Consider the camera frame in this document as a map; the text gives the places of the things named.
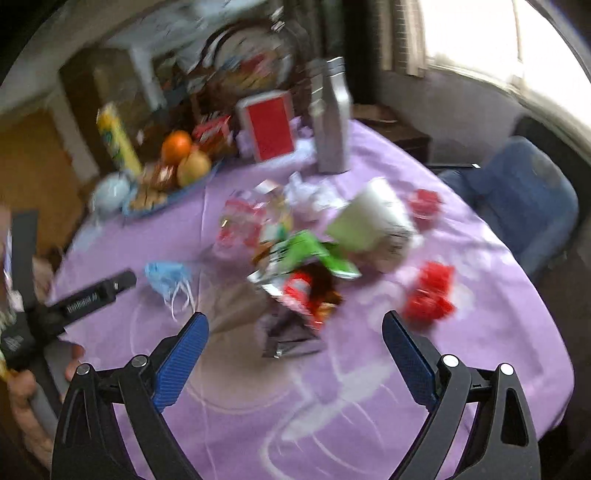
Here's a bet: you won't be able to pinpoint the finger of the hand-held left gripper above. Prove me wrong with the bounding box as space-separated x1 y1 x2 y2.
11 210 38 315
46 271 138 328

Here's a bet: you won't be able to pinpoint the yellow can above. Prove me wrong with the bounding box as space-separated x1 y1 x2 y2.
96 102 143 176

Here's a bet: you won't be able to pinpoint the orange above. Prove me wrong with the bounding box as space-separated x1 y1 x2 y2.
161 130 193 164

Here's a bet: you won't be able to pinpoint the beige curtain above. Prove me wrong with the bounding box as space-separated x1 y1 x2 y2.
379 0 430 77

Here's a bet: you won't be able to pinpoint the white green paper cup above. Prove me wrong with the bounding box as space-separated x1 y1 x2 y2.
325 178 416 273

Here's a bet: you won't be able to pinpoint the purple garment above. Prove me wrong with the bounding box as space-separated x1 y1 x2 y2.
46 117 578 480

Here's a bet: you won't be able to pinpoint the round white frame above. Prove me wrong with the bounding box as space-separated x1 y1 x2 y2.
203 21 296 88

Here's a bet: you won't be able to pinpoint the blue chair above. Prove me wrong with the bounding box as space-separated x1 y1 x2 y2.
438 136 580 282

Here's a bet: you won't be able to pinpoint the blue tray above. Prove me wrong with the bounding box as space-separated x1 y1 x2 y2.
121 157 222 217

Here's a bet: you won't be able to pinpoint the grey foil wrapper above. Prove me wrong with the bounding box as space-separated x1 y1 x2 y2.
256 309 326 358

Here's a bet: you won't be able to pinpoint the person's left hand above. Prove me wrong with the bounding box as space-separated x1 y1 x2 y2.
7 345 86 467

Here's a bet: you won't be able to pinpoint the wooden cabinet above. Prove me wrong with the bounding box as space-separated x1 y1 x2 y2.
0 111 98 259

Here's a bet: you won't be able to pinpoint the red snack packet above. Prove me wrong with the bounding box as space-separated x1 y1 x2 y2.
191 114 236 155

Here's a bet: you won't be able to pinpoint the silver carton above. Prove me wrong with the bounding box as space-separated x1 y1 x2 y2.
309 58 354 174

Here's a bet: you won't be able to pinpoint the yellow apple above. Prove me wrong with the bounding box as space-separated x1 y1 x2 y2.
177 150 212 186

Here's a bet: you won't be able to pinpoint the blue face mask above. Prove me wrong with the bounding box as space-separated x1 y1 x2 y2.
144 261 195 324

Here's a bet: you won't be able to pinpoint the bright window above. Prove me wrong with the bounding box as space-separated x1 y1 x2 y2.
425 0 555 84

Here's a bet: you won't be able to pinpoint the red box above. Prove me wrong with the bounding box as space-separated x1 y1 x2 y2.
235 90 296 163

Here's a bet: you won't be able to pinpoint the white and green sock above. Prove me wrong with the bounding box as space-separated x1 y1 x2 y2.
272 230 362 280

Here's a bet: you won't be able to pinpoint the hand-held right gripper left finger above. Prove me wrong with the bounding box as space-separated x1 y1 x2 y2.
50 311 211 480

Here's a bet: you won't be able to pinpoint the red brown snack wrapper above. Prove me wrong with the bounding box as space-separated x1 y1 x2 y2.
247 270 345 330

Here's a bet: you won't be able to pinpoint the clear red-label plastic bag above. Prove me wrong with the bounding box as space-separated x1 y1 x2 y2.
215 189 294 259

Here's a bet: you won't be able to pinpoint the large red crumpled wrapper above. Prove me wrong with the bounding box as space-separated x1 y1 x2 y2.
402 261 458 324

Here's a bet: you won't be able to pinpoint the brown side table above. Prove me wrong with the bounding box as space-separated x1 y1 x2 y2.
355 104 432 162

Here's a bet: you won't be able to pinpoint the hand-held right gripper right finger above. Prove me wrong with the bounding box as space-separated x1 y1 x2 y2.
382 310 541 480

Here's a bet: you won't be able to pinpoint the white crumpled tissue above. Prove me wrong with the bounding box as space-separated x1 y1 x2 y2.
284 172 347 222

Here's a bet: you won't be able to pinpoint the small red crumpled wrapper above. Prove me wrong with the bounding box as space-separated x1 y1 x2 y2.
409 188 444 220

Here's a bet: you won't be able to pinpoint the brown cookies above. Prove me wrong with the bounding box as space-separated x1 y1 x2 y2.
129 164 178 210

